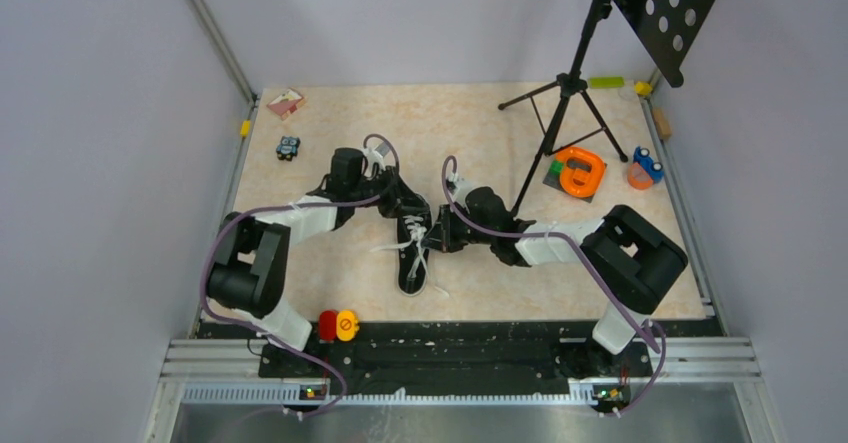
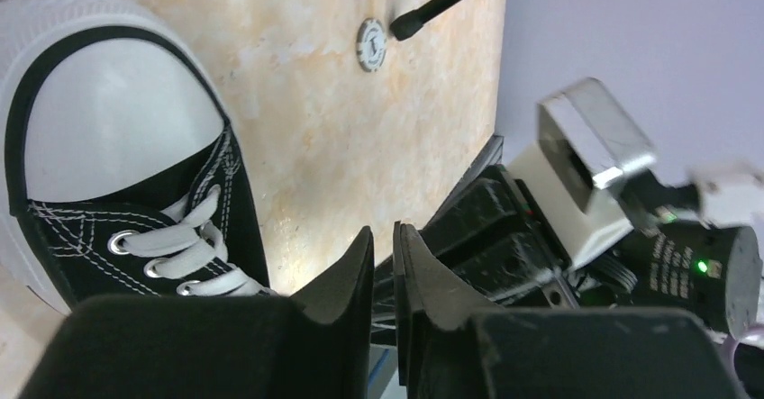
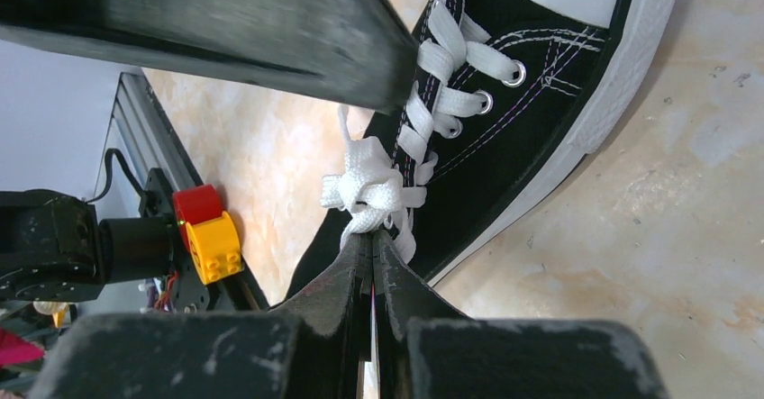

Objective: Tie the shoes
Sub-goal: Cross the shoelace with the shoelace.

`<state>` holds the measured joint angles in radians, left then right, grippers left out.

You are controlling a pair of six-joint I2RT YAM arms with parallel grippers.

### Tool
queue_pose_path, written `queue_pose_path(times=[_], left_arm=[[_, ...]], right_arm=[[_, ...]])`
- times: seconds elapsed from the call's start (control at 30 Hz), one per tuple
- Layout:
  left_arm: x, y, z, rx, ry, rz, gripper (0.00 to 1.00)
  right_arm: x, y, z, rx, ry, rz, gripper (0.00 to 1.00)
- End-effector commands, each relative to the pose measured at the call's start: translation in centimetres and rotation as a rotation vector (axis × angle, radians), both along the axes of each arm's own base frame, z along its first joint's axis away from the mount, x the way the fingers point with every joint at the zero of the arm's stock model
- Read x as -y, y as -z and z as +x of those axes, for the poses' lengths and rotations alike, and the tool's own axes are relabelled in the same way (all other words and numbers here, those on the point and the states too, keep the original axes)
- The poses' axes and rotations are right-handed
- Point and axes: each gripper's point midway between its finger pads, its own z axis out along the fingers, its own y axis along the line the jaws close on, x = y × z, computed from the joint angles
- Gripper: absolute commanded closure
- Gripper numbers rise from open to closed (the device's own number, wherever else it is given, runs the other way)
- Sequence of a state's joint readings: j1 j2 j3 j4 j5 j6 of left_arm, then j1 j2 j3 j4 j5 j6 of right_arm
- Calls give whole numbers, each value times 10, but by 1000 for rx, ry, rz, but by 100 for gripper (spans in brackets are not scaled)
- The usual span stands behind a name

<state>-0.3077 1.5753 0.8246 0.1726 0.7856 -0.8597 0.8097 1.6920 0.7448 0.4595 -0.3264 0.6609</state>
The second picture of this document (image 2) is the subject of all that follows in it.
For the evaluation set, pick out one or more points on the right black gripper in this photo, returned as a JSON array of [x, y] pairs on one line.
[[494, 236]]

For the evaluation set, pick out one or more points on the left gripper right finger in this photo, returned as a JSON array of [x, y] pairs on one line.
[[452, 342]]

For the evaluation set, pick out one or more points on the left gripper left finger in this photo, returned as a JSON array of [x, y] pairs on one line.
[[313, 344]]

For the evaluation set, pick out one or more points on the white shoelace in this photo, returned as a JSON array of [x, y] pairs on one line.
[[193, 251]]

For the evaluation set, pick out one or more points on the black white canvas sneaker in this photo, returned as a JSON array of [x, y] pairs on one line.
[[109, 123]]

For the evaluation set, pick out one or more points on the black music stand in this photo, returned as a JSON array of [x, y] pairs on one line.
[[407, 25]]

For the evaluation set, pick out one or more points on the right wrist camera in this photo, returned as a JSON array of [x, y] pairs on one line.
[[586, 149]]

